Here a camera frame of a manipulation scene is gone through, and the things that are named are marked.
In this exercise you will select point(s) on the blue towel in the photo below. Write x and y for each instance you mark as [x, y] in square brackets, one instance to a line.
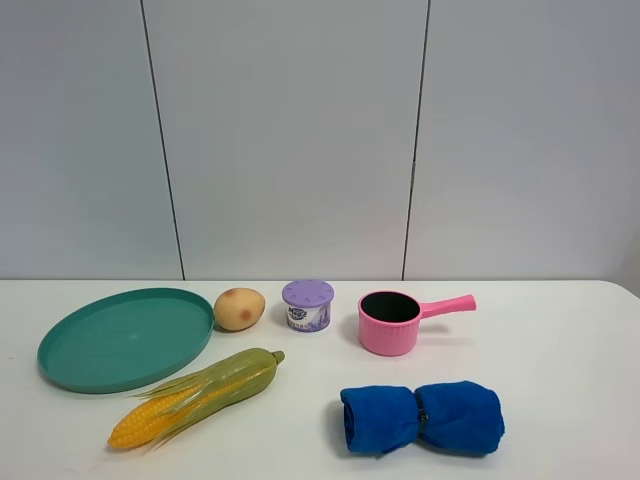
[464, 418]

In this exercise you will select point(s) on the purple lidded white jar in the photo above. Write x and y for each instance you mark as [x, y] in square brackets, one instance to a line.
[308, 305]

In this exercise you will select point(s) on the pink toy saucepan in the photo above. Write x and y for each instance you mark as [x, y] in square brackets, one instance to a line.
[389, 321]

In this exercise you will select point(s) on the brown potato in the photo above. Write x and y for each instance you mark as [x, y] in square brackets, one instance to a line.
[238, 309]

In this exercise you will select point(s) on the black band around towel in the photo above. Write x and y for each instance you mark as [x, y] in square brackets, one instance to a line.
[422, 414]

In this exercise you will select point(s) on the teal round plate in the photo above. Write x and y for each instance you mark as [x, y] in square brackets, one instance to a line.
[126, 341]

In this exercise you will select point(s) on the yellow corn cob with husk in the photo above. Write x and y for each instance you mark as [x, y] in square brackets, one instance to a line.
[178, 404]

